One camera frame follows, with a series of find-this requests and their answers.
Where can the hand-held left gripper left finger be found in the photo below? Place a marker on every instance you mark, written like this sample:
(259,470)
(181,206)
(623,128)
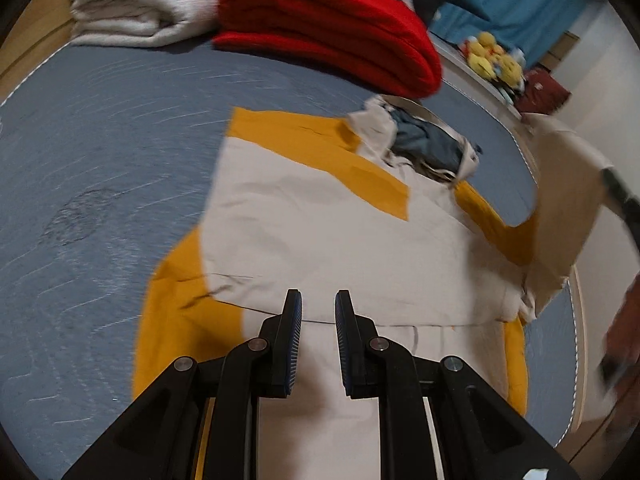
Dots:
(294,340)

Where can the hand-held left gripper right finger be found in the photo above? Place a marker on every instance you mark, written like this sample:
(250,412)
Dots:
(342,345)

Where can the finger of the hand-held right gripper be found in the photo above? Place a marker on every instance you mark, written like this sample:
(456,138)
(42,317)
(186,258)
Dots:
(622,200)

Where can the cream and yellow hoodie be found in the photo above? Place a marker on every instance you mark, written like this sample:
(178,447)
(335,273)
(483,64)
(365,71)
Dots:
(325,220)

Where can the blue curtain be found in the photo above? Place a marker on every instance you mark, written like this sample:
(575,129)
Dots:
(530,0)

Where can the blue-grey quilted bed mat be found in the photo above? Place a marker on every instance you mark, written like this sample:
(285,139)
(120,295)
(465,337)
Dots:
(100,160)

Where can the red folded cloth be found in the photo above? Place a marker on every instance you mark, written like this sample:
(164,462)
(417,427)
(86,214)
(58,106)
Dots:
(340,25)

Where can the white folded cloth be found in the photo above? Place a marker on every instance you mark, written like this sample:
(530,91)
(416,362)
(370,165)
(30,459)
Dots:
(135,5)

